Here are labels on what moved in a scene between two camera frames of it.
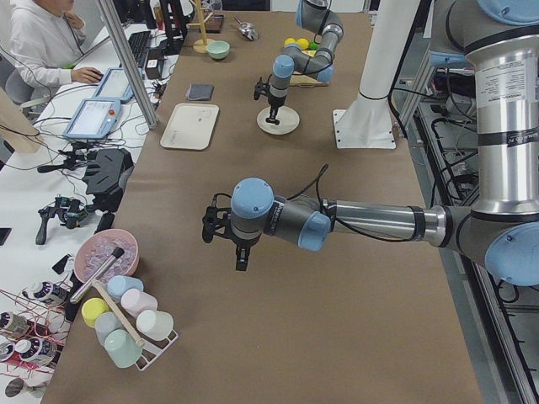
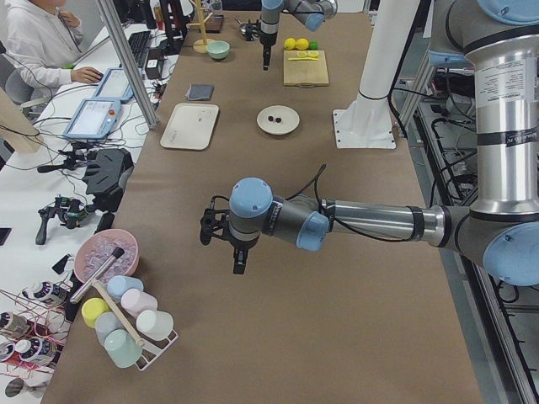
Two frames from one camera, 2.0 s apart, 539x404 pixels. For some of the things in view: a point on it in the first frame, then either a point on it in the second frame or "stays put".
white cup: x=156 y=325 stays put
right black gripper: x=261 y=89 -> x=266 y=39
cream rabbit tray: x=190 y=126 stays put
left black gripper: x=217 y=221 stays put
